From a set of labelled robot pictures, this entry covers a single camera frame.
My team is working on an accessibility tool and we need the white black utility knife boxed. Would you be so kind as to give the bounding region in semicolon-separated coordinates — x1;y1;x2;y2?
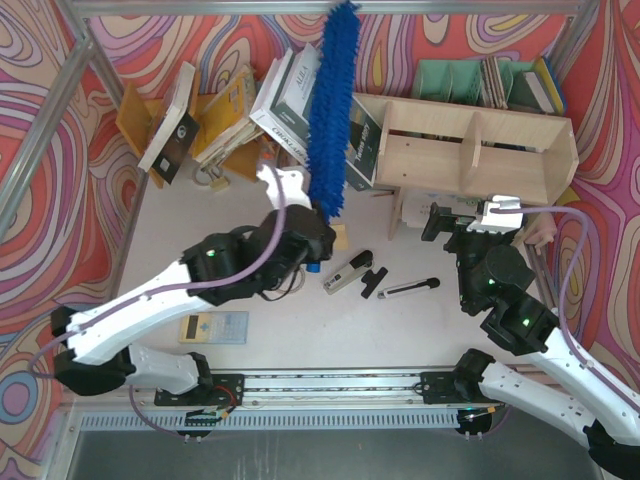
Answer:
377;277;441;300

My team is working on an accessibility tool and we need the black plastic clip piece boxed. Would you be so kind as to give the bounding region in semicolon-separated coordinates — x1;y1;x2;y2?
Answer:
361;267;388;299

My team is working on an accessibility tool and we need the blue fluffy duster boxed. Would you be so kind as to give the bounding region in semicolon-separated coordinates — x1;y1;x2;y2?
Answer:
307;1;360;221

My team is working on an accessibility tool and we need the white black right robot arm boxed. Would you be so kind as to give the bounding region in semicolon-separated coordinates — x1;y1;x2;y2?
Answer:
420;197;639;479

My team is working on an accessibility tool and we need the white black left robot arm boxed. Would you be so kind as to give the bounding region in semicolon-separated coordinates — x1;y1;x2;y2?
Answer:
50;205;336;404

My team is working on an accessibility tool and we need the light wooden bookshelf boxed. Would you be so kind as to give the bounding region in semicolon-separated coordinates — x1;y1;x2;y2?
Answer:
355;93;579;236

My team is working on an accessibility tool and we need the white spiral notebook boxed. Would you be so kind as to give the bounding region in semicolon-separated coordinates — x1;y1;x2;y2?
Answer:
401;190;493;228

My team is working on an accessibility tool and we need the yellow sticky note pad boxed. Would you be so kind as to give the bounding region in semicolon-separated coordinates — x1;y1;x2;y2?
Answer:
331;224;349;251

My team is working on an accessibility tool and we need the grey black stapler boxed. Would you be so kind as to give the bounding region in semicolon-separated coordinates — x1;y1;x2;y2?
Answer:
323;250;374;295

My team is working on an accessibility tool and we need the pink pig figure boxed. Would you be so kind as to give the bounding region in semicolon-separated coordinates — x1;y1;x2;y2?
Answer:
524;212;557;254

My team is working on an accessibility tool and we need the pencil holder with pens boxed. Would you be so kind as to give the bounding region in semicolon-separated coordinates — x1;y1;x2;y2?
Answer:
258;135;297;170

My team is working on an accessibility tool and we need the brass padlock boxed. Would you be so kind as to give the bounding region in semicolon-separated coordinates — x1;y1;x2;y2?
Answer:
192;167;230;193

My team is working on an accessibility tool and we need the blue yellow calculator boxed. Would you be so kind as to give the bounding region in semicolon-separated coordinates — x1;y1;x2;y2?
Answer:
178;311;249;345

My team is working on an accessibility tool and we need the green desk organizer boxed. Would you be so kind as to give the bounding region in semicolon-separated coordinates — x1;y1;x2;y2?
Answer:
411;60;555;114

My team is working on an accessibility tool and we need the yellow worn book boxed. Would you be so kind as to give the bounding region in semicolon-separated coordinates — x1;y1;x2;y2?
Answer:
192;64;262;168

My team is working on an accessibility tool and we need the white book black cover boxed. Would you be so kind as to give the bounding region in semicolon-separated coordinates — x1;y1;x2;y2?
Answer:
138;61;199;184

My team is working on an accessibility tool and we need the blue yellow book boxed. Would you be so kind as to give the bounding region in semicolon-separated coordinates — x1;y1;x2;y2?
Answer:
531;56;567;116

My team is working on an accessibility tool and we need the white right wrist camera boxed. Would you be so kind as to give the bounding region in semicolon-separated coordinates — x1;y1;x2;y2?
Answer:
466;195;524;234

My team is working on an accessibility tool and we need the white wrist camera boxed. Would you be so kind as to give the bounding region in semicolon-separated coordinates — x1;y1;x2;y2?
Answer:
256;164;312;209
466;195;524;234

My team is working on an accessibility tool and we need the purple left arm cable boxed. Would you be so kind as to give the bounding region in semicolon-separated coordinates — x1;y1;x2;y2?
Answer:
27;164;289;436

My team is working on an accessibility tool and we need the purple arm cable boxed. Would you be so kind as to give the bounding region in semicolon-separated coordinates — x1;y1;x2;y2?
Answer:
492;205;640;401
27;164;289;436

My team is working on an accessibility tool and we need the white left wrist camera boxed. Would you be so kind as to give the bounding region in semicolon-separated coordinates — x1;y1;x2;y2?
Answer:
256;164;312;209

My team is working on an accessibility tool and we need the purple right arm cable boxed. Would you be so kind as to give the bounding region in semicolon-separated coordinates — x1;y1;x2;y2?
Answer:
492;205;640;401

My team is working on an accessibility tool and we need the aluminium mounting rail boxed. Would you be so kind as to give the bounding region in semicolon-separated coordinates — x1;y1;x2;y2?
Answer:
135;369;495;407

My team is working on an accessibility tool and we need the aluminium frame post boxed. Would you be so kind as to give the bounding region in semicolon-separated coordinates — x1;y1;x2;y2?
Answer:
1;38;95;240

